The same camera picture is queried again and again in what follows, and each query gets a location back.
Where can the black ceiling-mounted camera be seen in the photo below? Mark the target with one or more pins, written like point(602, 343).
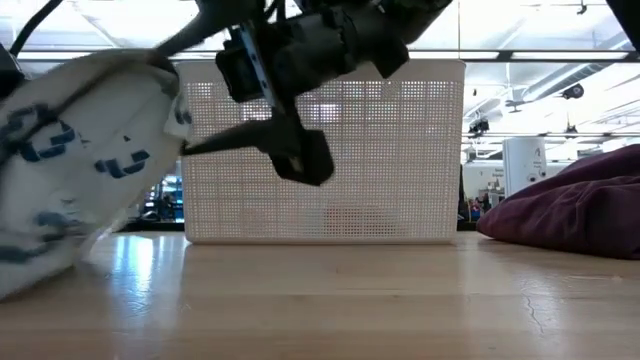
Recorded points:
point(574, 91)

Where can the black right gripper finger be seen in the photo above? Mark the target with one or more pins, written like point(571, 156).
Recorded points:
point(300, 155)
point(210, 20)

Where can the black overhead light bar frame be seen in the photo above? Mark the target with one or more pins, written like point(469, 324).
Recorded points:
point(500, 55)

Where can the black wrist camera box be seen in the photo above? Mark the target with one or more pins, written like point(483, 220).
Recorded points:
point(240, 70)

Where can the white VAKLY printed plastic packet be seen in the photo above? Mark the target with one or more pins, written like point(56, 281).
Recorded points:
point(75, 175)

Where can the white cylindrical device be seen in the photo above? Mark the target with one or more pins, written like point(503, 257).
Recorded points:
point(522, 165)

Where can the white perforated plastic basket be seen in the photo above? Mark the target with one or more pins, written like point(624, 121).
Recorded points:
point(390, 165)

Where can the black hanging spotlight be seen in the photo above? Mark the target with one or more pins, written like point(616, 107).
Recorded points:
point(479, 126)

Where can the maroon fabric pouch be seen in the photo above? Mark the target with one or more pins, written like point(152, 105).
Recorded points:
point(575, 210)

